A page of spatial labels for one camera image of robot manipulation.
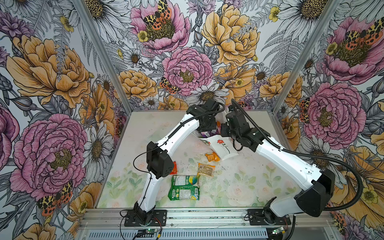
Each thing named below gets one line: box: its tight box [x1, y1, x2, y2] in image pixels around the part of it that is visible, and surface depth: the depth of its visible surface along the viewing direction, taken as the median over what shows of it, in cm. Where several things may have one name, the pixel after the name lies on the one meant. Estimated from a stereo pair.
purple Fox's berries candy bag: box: [200, 130, 217, 138], surface depth 85 cm
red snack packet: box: [170, 161, 178, 175], surface depth 91 cm
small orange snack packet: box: [205, 151, 221, 162], surface depth 96 cm
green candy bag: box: [167, 175, 200, 201], surface depth 83 cm
